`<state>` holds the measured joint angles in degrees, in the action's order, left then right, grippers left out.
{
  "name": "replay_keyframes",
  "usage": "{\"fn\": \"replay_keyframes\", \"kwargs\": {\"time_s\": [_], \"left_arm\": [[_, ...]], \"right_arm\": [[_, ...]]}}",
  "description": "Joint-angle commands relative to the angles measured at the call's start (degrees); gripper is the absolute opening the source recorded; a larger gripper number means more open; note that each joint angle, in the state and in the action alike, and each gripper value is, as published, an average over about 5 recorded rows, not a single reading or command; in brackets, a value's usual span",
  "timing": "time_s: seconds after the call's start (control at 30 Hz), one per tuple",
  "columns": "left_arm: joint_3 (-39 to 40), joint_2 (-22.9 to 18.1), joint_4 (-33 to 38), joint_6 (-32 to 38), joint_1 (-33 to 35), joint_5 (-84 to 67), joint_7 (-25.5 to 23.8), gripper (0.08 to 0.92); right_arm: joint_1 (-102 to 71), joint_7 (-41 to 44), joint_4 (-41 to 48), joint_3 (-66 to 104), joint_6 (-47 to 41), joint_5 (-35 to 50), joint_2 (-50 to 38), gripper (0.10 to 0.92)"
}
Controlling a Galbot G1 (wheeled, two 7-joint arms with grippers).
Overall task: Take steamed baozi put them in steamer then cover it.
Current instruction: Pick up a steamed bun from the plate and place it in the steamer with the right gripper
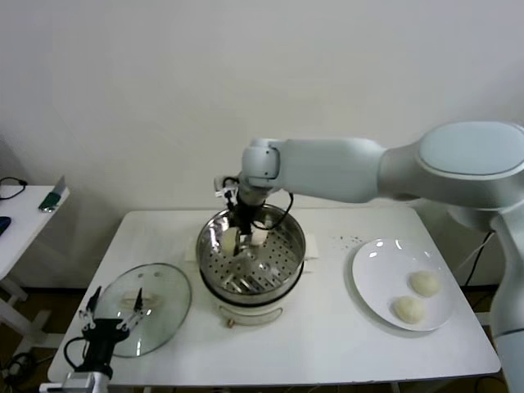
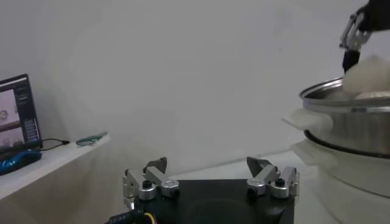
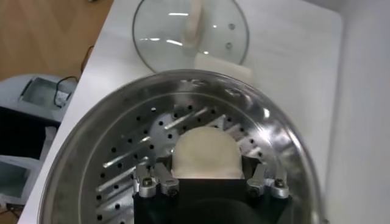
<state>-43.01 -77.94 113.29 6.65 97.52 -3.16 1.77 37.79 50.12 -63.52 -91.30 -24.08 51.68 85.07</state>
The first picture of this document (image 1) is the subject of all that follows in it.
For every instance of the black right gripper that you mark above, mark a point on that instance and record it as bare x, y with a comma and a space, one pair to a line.
245, 213

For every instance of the white steamed baozi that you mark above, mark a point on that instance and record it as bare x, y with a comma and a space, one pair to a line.
230, 242
259, 238
425, 283
408, 310

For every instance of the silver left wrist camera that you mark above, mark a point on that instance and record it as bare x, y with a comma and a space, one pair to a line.
86, 380

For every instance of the white round plate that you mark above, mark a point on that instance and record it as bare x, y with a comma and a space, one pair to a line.
376, 266

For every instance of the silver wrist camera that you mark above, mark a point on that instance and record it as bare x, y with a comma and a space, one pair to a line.
86, 380
225, 187

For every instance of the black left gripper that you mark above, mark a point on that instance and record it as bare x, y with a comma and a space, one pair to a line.
102, 340

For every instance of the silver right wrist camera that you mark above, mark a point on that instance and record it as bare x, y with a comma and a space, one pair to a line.
225, 187

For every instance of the dark blue pouch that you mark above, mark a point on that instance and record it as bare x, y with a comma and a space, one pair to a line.
4, 226

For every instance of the perforated steel steamer basket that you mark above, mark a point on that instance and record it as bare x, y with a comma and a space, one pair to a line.
286, 262

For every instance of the white side table with laptop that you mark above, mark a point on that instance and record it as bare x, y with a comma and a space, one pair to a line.
24, 221

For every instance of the round glass pot lid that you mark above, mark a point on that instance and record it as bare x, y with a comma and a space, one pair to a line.
172, 286

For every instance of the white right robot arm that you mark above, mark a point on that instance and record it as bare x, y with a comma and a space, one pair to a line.
327, 172

